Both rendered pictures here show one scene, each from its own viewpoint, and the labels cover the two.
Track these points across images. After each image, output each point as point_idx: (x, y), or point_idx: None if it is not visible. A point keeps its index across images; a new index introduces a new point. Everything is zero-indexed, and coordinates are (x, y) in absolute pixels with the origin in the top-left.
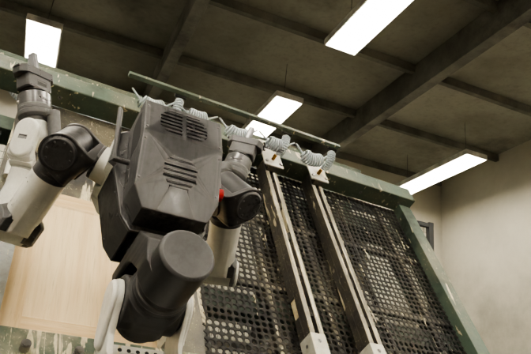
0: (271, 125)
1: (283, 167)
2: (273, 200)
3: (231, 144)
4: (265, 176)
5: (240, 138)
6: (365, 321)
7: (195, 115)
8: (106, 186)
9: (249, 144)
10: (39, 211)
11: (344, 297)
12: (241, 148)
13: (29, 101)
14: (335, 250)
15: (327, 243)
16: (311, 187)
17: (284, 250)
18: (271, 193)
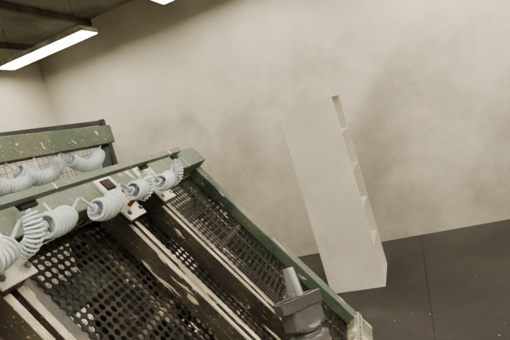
0: (131, 167)
1: (143, 209)
2: (172, 269)
3: (298, 319)
4: (135, 235)
5: (301, 302)
6: None
7: (64, 225)
8: None
9: (314, 305)
10: None
11: (277, 332)
12: (312, 319)
13: None
14: (243, 284)
15: (225, 278)
16: (164, 210)
17: (232, 333)
18: (164, 260)
